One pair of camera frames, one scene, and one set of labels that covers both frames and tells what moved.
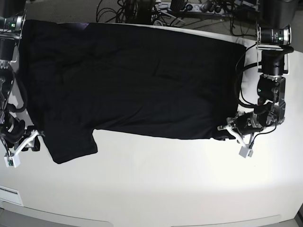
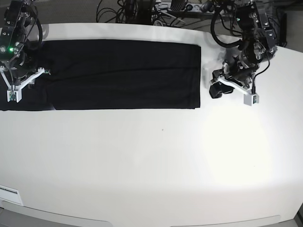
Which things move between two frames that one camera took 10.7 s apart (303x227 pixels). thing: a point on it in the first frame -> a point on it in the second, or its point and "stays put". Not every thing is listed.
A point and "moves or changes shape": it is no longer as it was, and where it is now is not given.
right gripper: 242,124 -> 237,73
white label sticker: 11,195 stays put
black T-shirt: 81,77 moves or changes shape
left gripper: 31,141 -> 15,78
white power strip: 211,8 stays put
